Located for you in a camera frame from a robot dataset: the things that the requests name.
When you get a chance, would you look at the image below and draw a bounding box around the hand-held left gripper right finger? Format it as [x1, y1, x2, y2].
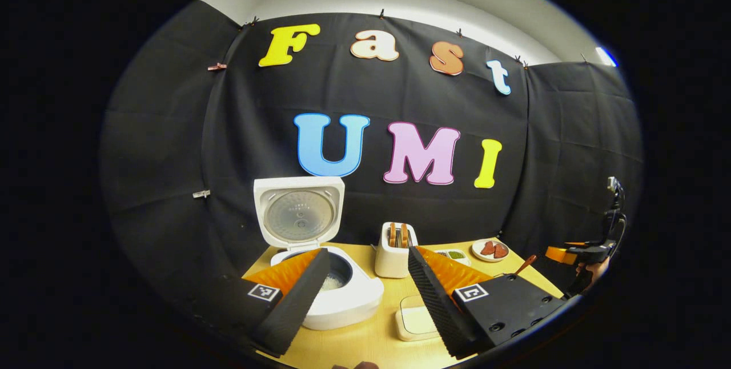
[407, 245, 573, 359]

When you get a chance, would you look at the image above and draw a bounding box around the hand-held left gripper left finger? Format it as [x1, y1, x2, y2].
[173, 248, 331, 359]

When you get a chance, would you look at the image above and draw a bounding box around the white rice cooker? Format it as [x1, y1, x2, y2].
[254, 177, 384, 331]

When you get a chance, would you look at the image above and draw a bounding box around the clear plastic rice container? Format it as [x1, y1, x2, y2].
[395, 295, 441, 342]

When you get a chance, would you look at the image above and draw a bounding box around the white divided bean dish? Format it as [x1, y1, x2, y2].
[435, 249, 472, 267]

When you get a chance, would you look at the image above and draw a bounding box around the white toaster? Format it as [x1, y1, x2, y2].
[374, 222, 419, 279]

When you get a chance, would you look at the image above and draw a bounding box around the white round plate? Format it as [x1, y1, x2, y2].
[472, 239, 510, 262]

